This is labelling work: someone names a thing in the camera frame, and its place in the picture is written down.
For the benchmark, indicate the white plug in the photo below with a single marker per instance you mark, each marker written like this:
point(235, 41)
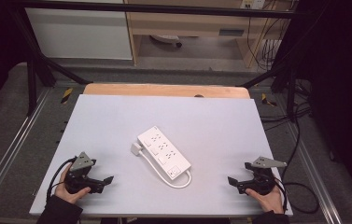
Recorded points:
point(135, 148)

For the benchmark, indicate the wooden table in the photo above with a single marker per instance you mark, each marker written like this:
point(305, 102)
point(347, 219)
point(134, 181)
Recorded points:
point(164, 90)

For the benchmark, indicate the person's left hand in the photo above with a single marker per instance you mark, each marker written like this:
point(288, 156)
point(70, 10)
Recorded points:
point(67, 195)

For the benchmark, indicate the person's right hand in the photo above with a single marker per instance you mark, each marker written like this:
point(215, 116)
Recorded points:
point(268, 200)

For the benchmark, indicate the white chair base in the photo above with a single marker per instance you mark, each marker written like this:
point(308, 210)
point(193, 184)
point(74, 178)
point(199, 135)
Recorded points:
point(166, 39)

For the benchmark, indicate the metal floor rail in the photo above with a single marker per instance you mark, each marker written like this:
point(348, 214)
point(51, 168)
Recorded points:
point(315, 174)
point(15, 143)

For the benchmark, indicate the light wooden desk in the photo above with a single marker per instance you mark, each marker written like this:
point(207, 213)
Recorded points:
point(192, 23)

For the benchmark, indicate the yellow black floor tape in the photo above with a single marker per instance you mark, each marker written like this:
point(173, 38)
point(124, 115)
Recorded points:
point(267, 100)
point(66, 95)

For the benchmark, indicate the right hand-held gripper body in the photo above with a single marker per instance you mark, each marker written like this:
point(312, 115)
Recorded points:
point(262, 177)

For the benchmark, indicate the white wall socket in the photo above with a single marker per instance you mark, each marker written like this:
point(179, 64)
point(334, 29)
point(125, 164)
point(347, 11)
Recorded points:
point(253, 3)

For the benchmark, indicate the white power strip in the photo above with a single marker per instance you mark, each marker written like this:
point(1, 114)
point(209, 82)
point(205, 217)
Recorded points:
point(164, 152)

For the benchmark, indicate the white cabinet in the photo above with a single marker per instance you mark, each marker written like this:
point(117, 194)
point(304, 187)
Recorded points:
point(80, 34)

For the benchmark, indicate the black metal frame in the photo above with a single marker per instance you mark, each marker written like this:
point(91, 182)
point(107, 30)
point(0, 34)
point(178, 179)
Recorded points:
point(152, 8)

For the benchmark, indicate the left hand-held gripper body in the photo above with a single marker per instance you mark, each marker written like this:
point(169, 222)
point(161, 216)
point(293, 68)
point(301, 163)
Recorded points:
point(80, 179)

